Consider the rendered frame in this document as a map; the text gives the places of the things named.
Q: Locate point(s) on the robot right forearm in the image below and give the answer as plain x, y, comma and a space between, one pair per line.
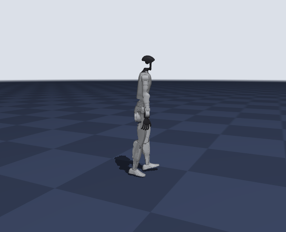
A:
146, 104

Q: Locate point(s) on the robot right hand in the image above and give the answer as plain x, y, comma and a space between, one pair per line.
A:
146, 123

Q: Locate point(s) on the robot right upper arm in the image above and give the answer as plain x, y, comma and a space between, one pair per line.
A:
145, 84

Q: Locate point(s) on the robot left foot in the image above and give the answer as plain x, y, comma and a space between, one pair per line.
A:
151, 165

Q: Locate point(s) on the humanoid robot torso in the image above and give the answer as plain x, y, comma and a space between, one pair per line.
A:
140, 105

